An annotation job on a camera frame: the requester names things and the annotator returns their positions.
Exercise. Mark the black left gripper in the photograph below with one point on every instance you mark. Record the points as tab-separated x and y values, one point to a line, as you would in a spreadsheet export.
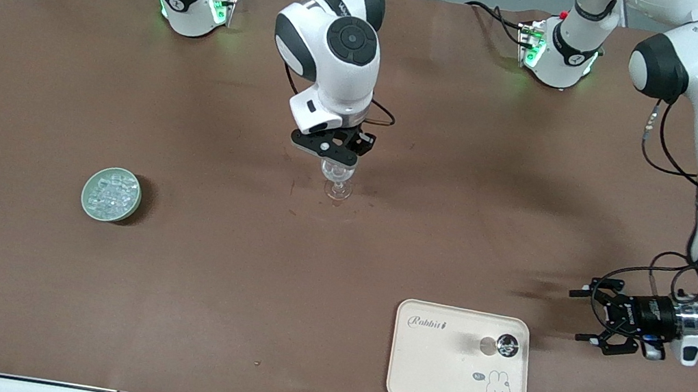
644	315

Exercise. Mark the clear ice cube pile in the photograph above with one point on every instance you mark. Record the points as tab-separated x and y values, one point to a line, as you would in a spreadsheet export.
112	194

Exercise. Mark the brown table cover sheet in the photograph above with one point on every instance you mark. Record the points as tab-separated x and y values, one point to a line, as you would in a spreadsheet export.
235	310

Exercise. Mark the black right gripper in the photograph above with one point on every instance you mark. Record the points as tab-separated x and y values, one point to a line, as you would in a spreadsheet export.
358	138

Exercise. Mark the clear wine glass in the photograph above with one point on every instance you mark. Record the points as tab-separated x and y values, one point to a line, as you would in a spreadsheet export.
339	177

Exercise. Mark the cream rabbit print tray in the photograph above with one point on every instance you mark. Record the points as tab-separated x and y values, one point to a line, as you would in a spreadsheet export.
433	374

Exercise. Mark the green round bowl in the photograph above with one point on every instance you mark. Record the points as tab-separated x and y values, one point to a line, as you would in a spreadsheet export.
86	202

